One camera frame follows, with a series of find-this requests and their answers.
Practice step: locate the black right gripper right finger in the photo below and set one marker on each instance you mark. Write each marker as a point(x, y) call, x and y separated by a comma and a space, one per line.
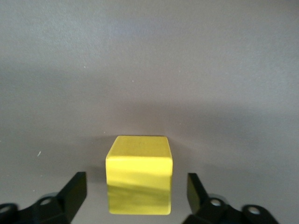
point(208, 210)

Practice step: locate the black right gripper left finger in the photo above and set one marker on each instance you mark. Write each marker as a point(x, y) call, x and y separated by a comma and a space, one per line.
point(60, 207)

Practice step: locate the yellow wooden cube block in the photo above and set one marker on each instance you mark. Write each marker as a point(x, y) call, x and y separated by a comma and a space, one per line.
point(139, 175)

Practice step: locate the brown table cover mat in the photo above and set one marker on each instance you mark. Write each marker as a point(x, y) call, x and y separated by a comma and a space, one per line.
point(70, 70)

